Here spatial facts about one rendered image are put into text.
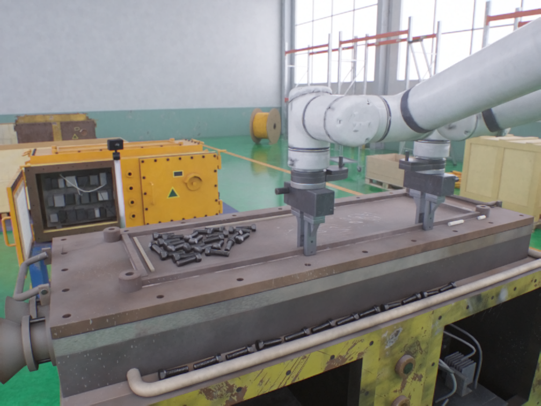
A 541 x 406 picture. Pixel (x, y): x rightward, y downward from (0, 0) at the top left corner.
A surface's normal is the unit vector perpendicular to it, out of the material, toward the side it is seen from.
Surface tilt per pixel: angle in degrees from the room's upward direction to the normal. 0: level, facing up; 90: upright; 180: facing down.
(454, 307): 90
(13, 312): 45
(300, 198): 90
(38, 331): 34
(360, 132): 98
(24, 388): 0
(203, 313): 90
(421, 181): 90
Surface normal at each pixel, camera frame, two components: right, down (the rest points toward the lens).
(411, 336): 0.46, 0.23
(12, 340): 0.76, -0.46
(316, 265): 0.00, -0.97
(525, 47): -0.93, 0.05
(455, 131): -0.72, 0.29
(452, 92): -0.88, 0.28
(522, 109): -0.53, 0.58
